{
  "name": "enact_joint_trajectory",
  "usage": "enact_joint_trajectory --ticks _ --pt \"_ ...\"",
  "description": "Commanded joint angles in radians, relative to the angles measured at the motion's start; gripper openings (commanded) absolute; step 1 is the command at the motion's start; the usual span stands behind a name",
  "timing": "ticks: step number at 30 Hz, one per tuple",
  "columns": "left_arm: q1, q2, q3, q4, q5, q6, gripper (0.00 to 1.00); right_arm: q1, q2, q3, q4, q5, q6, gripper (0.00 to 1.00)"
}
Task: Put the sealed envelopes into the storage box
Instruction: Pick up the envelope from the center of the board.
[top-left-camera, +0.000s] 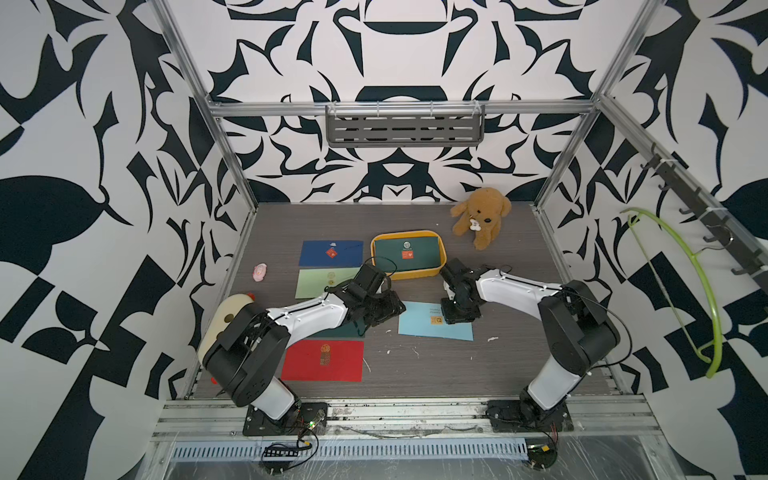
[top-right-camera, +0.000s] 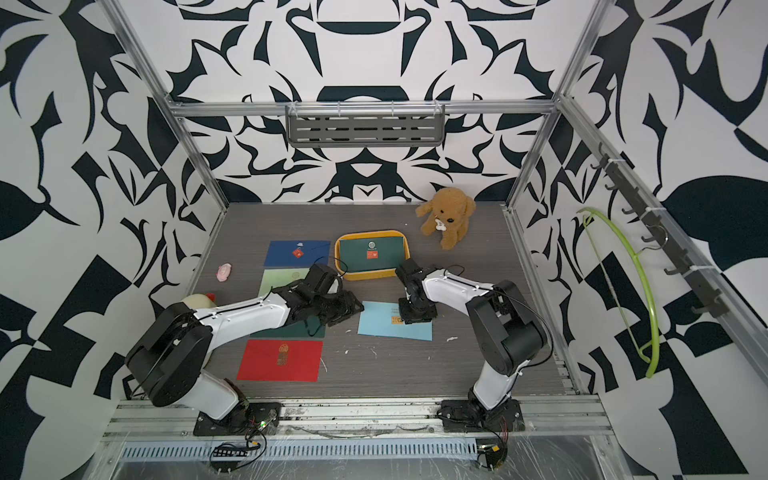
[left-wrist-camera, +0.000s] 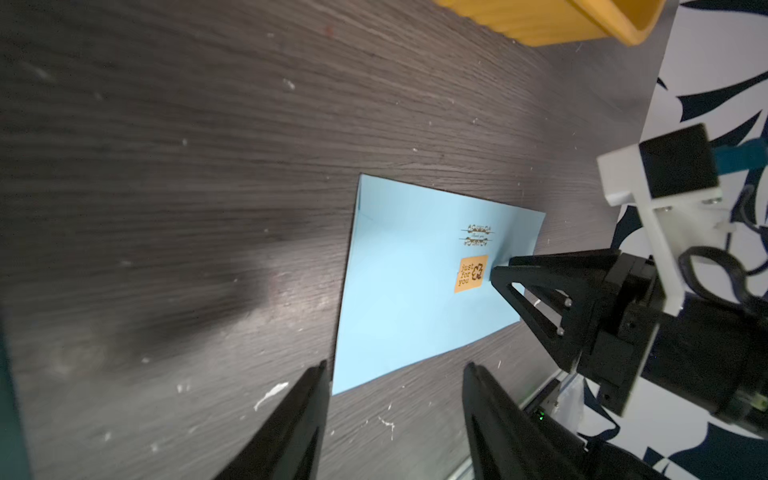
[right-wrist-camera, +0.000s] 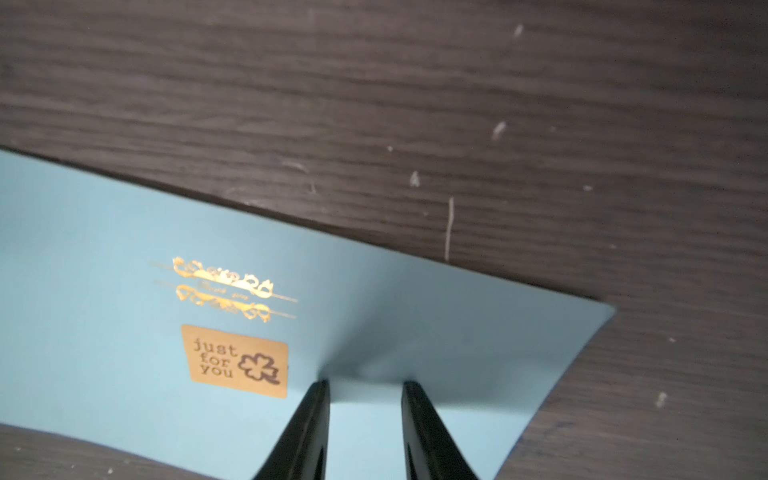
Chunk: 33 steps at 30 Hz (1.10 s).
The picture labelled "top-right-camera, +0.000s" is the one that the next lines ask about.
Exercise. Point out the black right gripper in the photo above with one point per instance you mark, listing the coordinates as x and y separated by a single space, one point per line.
428 315

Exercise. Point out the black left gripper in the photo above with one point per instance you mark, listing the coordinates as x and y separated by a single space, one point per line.
350 307

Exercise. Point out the light blue envelope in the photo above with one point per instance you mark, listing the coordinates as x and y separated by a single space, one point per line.
384 320

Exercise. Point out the dark green envelope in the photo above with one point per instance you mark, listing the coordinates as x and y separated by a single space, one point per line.
311 329
371 254

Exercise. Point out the red envelope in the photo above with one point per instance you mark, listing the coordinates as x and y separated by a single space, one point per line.
273 360

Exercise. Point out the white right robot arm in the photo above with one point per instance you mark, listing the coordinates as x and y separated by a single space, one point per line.
509 333

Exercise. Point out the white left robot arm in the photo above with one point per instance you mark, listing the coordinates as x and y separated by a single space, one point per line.
168 361

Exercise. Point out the light green envelope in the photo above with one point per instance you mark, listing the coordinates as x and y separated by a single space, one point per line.
272 278

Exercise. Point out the dark blue envelope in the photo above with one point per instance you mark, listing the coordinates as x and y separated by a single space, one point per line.
295 253

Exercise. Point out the brown plush dog toy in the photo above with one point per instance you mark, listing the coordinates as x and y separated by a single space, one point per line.
448 212

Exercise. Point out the small pink toy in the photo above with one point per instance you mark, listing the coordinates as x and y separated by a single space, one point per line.
223 272

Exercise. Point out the grey perforated metal shelf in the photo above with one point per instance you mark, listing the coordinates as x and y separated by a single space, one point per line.
365 124

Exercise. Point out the green hoop hanger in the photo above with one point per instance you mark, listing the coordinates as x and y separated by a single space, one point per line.
650 351

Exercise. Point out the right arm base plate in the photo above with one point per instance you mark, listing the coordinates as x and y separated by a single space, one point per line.
469 416

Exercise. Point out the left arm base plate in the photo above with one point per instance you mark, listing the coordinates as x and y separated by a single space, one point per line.
242 420

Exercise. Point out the black connector block with cables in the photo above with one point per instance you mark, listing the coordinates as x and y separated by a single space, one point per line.
229 457

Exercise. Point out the white slotted cable duct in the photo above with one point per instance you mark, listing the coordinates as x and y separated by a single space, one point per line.
306 449

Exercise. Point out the black hook rail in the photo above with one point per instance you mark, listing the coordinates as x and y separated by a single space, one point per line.
666 235

